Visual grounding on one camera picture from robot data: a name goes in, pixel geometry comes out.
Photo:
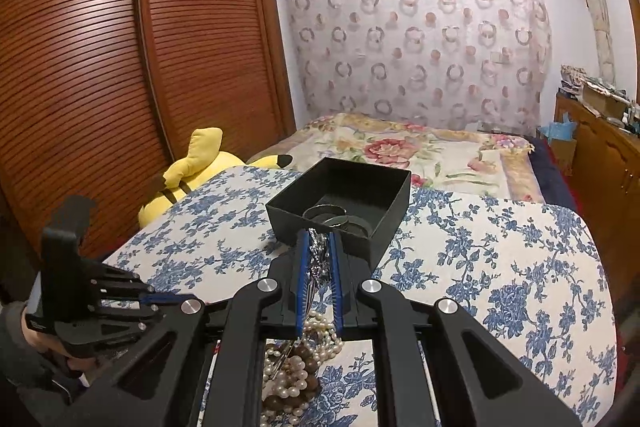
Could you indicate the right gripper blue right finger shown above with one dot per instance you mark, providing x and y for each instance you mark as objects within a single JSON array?
[{"x": 335, "y": 259}]

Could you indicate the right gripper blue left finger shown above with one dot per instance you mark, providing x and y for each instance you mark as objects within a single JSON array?
[{"x": 302, "y": 281}]

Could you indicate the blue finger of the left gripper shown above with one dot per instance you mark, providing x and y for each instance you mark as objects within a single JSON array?
[{"x": 165, "y": 299}]

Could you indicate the silver cuff bangle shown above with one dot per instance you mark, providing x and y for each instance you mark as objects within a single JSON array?
[{"x": 322, "y": 212}]

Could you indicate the black square jewelry box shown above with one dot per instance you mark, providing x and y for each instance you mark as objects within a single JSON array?
[{"x": 364, "y": 203}]

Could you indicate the left hand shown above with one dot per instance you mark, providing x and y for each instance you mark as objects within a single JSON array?
[{"x": 47, "y": 344}]

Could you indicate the yellow Pikachu plush toy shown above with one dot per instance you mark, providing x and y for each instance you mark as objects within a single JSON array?
[{"x": 204, "y": 160}]

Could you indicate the pink floral bed cover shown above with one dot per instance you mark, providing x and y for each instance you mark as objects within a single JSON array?
[{"x": 458, "y": 161}]

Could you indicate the blue floral white blanket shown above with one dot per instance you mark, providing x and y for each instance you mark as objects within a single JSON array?
[{"x": 530, "y": 273}]

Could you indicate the circle patterned sheer curtain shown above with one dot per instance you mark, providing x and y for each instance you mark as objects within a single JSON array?
[{"x": 450, "y": 64}]

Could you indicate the brown louvered wardrobe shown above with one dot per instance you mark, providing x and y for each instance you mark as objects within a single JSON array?
[{"x": 100, "y": 96}]

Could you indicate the blue tissue paper bag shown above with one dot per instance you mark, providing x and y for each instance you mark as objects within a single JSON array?
[{"x": 562, "y": 130}]

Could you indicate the wooden sideboard cabinet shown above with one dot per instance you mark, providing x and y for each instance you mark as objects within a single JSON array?
[{"x": 605, "y": 180}]

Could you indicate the cardboard box on cabinet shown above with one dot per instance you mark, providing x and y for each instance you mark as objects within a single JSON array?
[{"x": 604, "y": 102}]

